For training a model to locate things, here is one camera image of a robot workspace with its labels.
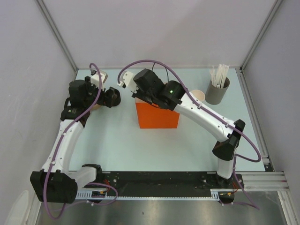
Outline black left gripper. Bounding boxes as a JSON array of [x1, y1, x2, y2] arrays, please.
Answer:
[[83, 76, 115, 108]]

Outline brown pulp cup carrier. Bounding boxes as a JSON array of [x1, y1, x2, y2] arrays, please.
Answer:
[[91, 104, 102, 111]]

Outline orange paper bag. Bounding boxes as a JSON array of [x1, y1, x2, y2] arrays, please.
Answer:
[[135, 61, 180, 129]]

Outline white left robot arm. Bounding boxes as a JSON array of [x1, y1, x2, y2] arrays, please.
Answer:
[[30, 73, 120, 203]]

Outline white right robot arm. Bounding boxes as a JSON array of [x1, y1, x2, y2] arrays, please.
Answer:
[[131, 69, 245, 188]]

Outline black lid stack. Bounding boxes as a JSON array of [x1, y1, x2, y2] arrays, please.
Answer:
[[104, 87, 121, 108]]

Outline stacked brown paper cups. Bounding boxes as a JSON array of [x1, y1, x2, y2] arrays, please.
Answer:
[[191, 90, 205, 103]]

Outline grey straw holder tube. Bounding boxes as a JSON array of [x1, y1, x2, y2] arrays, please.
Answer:
[[205, 77, 230, 105]]

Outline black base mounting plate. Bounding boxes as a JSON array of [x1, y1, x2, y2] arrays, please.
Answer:
[[76, 170, 244, 198]]

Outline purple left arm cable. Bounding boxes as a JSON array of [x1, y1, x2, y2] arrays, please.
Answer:
[[44, 62, 119, 220]]

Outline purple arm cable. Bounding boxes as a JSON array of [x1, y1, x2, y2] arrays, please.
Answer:
[[44, 62, 119, 220], [117, 59, 262, 210]]

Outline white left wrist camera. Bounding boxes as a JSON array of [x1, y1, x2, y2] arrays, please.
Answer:
[[90, 70, 108, 90]]

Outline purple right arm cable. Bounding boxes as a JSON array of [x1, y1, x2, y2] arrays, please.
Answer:
[[117, 59, 262, 210]]

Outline white slotted cable duct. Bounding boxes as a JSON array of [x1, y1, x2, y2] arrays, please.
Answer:
[[75, 188, 219, 201]]

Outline aluminium frame rail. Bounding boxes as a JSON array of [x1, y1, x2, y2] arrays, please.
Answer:
[[241, 150, 288, 190]]

